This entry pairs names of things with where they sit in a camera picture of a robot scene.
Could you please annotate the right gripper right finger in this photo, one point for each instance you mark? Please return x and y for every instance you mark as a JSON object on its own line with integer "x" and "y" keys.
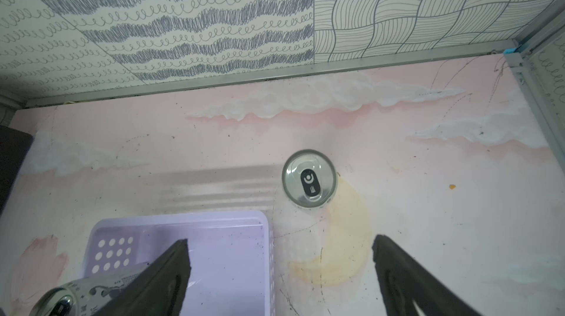
{"x": 407, "y": 288}

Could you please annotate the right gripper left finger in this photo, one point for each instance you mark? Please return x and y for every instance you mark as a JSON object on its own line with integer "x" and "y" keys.
{"x": 158, "y": 290}

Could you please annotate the lilac plastic basket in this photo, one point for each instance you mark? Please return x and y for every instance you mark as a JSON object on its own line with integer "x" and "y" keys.
{"x": 230, "y": 254}

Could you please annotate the white Monster can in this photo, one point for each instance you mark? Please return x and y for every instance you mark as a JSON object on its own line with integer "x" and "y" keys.
{"x": 309, "y": 179}
{"x": 87, "y": 296}

